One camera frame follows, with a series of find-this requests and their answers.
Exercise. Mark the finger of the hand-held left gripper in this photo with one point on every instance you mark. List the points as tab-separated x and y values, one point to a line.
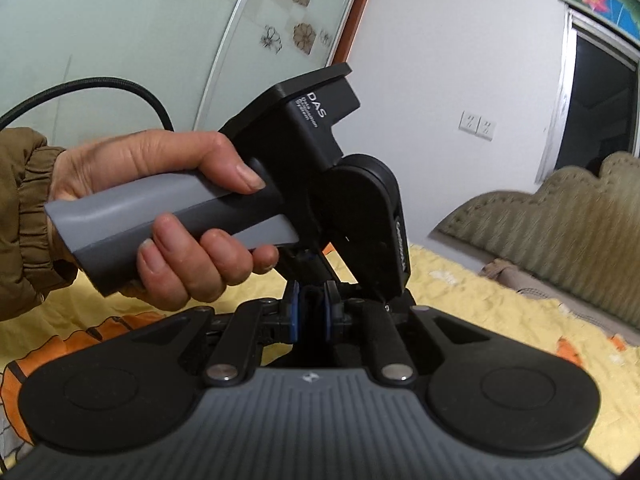
302	267

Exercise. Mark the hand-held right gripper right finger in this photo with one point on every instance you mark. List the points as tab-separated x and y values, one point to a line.
331	315

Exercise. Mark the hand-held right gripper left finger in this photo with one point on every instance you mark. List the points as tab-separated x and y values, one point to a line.
292	315

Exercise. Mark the person's left hand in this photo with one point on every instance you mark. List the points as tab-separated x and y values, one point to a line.
140	160

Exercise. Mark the yellow printed blanket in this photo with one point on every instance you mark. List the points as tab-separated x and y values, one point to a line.
500	320

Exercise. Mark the brown crumpled cloth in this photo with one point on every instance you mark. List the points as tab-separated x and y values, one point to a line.
500	271

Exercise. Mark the frosted glass flower door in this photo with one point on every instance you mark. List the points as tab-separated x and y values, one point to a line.
125	20

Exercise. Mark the olive striped padded headboard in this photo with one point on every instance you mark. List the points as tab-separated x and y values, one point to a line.
550	210

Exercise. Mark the grey patterned bed sheet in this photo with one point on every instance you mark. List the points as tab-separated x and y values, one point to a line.
590	310

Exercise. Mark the white framed window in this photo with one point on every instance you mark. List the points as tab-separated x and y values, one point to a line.
600	100

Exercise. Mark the brown wooden door frame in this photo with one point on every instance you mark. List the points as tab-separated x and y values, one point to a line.
360	5

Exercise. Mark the white wall socket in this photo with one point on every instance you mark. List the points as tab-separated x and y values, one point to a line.
469	121
487	129

